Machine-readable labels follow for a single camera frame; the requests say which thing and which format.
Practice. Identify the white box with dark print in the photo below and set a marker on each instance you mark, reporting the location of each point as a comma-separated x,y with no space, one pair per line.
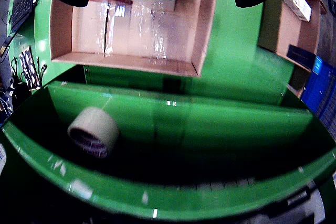
299,6

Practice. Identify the dark blue carton box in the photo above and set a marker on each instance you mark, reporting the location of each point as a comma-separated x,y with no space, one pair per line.
300,56

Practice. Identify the large shallow cardboard tray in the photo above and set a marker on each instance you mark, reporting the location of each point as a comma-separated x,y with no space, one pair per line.
183,30

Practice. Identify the black keyboard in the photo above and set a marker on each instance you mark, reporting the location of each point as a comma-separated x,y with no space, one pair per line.
22,9

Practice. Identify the black white patterned card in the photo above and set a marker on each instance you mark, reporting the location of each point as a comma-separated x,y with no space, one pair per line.
29,69

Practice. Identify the olive green rounded flap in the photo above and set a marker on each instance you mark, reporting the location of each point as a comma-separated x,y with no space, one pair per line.
299,77

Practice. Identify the blue plastic crates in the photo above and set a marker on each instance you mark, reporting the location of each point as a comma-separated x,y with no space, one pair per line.
321,90

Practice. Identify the beige tape roll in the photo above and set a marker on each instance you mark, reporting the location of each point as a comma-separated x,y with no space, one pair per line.
97,124

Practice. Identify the green metal cabinet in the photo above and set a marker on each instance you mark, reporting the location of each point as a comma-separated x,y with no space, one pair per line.
210,124

